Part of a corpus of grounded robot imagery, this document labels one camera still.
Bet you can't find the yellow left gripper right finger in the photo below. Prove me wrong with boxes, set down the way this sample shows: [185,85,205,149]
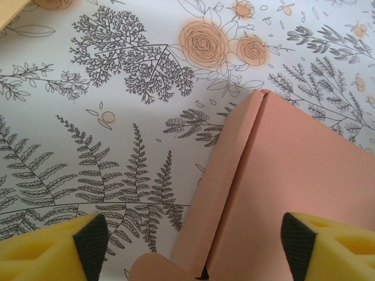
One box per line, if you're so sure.
[280,211,375,281]

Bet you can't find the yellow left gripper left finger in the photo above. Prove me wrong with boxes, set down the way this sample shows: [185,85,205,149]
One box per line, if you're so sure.
[0,213,108,281]

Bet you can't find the pink paper box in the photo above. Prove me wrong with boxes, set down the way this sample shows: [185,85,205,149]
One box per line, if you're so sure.
[130,89,375,281]

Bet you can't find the yellow paper box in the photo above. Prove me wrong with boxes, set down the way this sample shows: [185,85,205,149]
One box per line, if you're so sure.
[0,0,30,32]

